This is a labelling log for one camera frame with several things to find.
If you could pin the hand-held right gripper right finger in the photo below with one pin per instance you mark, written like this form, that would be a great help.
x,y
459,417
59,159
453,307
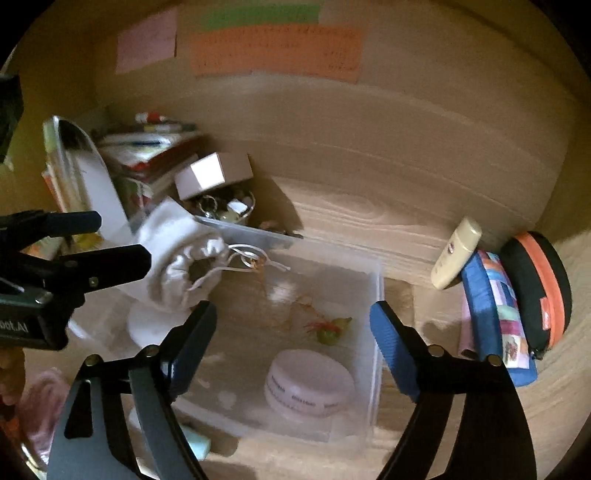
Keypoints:
x,y
387,332

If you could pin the pink cloth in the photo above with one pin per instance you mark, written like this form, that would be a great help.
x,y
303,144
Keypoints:
x,y
39,406

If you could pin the orange paper note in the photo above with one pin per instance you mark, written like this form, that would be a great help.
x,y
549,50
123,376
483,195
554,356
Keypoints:
x,y
277,50

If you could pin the green and red charm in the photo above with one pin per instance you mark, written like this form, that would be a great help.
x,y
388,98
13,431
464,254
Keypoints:
x,y
330,330

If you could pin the black orange zip case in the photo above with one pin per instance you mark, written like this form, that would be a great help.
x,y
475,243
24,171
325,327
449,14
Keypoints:
x,y
545,286

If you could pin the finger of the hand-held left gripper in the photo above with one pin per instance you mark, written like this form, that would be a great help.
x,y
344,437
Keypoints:
x,y
55,224
106,267

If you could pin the wooden desktop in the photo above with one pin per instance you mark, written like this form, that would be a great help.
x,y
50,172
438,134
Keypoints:
x,y
378,198

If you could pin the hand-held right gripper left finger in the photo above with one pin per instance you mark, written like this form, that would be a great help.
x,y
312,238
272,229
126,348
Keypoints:
x,y
199,328

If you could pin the glass bowl of trinkets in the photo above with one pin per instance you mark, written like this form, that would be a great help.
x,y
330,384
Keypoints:
x,y
228,207

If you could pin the blue patchwork pouch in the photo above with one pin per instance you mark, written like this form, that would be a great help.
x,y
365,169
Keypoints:
x,y
496,314

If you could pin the white round jar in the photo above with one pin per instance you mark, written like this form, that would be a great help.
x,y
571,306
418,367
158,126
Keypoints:
x,y
308,384

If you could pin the clear plastic tray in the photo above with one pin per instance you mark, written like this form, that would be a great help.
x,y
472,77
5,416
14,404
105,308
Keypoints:
x,y
249,233

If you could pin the stack of books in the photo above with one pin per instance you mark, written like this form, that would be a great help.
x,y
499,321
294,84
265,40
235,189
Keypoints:
x,y
143,154

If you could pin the red and white marker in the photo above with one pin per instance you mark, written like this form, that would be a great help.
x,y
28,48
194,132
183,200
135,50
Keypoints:
x,y
152,117

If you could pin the pale green eraser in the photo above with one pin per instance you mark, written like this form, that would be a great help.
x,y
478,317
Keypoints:
x,y
196,442

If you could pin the cream lotion tube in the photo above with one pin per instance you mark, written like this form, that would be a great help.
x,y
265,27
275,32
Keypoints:
x,y
455,254

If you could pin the small white cardboard box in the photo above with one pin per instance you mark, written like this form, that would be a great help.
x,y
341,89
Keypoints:
x,y
210,176

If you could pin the white stand mirror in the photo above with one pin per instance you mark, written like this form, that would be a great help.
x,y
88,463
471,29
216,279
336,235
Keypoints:
x,y
94,184

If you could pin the dark object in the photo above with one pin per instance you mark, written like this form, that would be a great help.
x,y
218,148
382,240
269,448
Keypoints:
x,y
9,117

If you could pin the pink paper note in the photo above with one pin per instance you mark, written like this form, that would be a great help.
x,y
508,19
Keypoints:
x,y
147,39

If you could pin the clear plastic storage box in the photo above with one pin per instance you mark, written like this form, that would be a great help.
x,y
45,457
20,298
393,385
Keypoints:
x,y
286,295

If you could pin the green paper note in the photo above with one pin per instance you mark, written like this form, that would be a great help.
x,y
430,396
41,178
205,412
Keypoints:
x,y
261,16

